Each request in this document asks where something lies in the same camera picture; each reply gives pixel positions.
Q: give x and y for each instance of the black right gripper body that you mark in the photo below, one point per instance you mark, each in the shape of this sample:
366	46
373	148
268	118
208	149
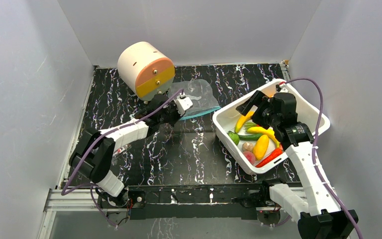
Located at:
260	107

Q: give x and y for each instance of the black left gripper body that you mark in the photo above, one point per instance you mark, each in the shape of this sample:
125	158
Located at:
170	115

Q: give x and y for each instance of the small yellow banana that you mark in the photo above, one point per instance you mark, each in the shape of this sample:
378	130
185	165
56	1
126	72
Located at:
243	119

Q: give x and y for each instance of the clear blue zip bag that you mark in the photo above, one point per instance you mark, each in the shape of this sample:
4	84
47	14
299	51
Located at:
201	94

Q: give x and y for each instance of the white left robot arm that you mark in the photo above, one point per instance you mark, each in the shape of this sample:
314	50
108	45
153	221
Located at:
94	152

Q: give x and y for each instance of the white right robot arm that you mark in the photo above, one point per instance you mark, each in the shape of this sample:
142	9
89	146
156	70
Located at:
323	215

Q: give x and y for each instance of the long yellow banana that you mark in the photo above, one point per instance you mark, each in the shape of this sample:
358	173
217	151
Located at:
269	132

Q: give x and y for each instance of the red chili pepper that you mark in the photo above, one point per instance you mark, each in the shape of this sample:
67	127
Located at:
274	154

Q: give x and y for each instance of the white plastic bin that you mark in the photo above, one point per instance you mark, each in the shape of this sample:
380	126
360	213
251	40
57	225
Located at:
308	116

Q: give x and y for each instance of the yellow mango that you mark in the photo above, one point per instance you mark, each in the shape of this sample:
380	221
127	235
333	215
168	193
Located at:
260	147

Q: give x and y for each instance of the green cucumber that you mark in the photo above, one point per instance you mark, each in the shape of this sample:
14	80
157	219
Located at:
236	138

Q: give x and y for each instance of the round pastel drawer cabinet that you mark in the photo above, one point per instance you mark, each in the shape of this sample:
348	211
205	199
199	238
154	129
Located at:
145	70

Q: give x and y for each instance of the beige garlic bulb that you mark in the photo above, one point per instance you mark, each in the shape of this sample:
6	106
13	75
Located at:
247	146

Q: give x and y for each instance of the pink peach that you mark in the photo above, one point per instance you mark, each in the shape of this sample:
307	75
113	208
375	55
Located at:
250	157

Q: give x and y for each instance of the small clear wrapper packet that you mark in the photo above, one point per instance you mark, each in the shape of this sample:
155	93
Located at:
117	155

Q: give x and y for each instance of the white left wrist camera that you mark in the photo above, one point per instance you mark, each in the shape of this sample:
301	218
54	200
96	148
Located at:
183	104

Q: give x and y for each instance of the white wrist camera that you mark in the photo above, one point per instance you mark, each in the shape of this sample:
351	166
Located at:
281	87
183	104

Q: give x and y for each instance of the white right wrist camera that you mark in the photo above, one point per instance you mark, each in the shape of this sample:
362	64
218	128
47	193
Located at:
281	87

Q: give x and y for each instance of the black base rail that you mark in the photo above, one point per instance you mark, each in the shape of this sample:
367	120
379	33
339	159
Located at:
243	200

